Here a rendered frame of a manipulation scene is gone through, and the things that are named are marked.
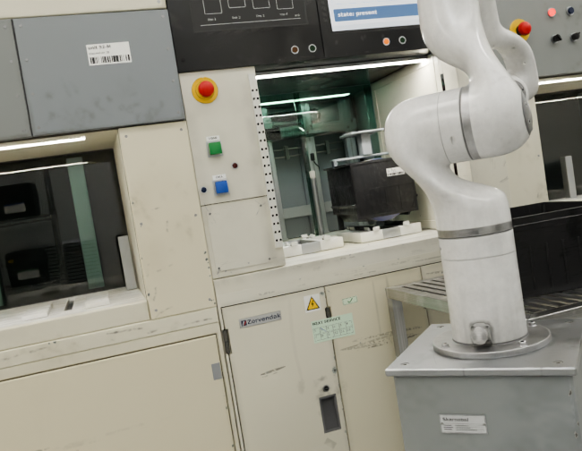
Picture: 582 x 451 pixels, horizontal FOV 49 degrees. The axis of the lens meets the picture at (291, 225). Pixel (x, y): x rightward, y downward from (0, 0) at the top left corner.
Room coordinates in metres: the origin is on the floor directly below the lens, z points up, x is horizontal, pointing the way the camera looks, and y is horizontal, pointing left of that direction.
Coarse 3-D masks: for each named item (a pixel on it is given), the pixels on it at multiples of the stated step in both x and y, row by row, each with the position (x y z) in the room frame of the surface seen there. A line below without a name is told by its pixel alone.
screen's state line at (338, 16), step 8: (344, 8) 1.74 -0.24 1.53; (352, 8) 1.75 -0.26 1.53; (360, 8) 1.76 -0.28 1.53; (368, 8) 1.76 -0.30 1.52; (376, 8) 1.77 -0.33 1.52; (384, 8) 1.78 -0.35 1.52; (392, 8) 1.78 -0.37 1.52; (400, 8) 1.79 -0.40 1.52; (408, 8) 1.80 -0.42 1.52; (416, 8) 1.81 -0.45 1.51; (336, 16) 1.73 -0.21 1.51; (344, 16) 1.74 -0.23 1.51; (352, 16) 1.75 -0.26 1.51; (360, 16) 1.76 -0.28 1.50; (368, 16) 1.76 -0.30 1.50; (376, 16) 1.77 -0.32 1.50; (384, 16) 1.78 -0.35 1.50; (392, 16) 1.78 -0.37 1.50; (400, 16) 1.79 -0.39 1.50
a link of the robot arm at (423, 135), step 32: (448, 96) 1.01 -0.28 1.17; (384, 128) 1.07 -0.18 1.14; (416, 128) 1.01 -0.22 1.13; (448, 128) 0.99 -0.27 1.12; (416, 160) 1.02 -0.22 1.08; (448, 160) 1.03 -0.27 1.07; (448, 192) 1.00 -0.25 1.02; (480, 192) 1.00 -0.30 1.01; (448, 224) 1.01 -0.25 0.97; (480, 224) 0.98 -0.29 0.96
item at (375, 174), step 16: (368, 144) 2.05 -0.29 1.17; (336, 160) 2.03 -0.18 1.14; (368, 160) 1.96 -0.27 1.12; (384, 160) 1.98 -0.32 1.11; (336, 176) 2.06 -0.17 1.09; (352, 176) 1.94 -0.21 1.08; (368, 176) 1.96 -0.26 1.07; (384, 176) 1.97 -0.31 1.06; (400, 176) 1.99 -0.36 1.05; (336, 192) 2.08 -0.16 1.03; (352, 192) 1.95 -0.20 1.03; (368, 192) 1.96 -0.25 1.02; (384, 192) 1.97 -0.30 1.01; (400, 192) 1.99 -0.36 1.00; (336, 208) 2.10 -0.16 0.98; (352, 208) 1.97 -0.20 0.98; (368, 208) 1.95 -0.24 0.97; (384, 208) 1.97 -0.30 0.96; (400, 208) 1.99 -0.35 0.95; (416, 208) 2.00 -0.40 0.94; (384, 224) 2.12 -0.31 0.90; (400, 224) 2.01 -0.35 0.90
